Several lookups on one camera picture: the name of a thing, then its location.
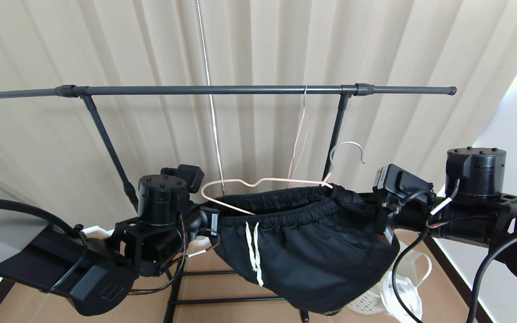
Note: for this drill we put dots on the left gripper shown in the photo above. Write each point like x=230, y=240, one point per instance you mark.
x=204, y=222

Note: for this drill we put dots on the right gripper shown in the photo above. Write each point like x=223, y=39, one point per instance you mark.
x=409, y=222

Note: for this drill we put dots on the pink clothes hanger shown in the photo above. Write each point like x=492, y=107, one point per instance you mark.
x=285, y=180
x=304, y=112

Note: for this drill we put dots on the black garment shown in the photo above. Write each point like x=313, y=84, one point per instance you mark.
x=312, y=260

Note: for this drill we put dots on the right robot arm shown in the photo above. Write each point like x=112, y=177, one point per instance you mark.
x=476, y=175

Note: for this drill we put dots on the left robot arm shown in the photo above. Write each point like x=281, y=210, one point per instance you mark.
x=92, y=278

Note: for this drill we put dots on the white laundry basket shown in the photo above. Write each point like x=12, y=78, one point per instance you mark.
x=366, y=305

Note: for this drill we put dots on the black clothes rack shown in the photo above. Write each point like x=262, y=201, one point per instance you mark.
x=195, y=90

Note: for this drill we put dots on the white garment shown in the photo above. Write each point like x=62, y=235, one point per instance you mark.
x=406, y=291

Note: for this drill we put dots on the beige curtain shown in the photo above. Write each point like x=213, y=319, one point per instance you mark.
x=106, y=45

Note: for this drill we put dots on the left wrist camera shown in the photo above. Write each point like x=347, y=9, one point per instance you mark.
x=191, y=176

